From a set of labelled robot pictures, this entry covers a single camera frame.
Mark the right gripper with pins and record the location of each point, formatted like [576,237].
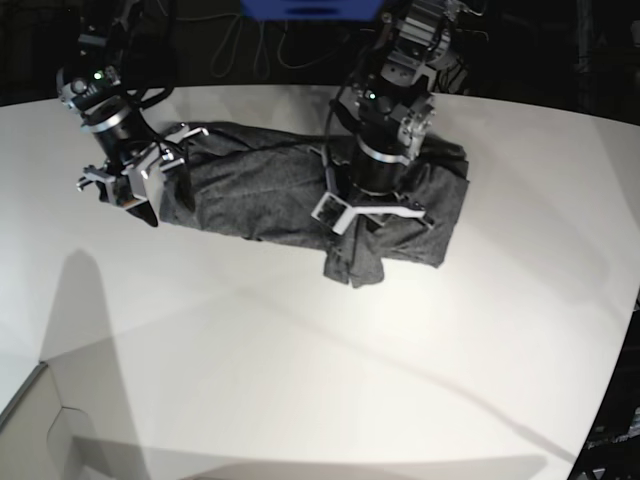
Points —
[133,149]

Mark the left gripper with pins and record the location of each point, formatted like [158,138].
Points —
[370,187]

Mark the grey t-shirt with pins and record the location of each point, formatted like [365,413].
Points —
[262,185]

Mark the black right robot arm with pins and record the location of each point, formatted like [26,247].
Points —
[107,39]

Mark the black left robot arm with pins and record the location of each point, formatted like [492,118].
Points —
[387,104]

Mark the blue box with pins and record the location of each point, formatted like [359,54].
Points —
[285,10]

